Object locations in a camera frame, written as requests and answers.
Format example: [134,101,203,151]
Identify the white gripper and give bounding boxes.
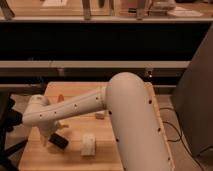
[38,121,68,146]

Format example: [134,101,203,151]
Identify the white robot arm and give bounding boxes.
[22,72,174,171]

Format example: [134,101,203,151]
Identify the orange carrot toy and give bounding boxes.
[58,94,64,102]

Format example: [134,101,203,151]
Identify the black office chair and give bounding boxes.
[0,92,28,171]

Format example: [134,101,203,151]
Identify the white sponge block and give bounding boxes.
[81,134,96,156]

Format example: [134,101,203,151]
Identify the white tube bottle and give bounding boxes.
[95,113,105,120]

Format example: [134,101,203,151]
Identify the grey cabinet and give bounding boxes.
[171,24,213,156]

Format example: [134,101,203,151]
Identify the black floor cable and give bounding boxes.
[159,106,204,171]

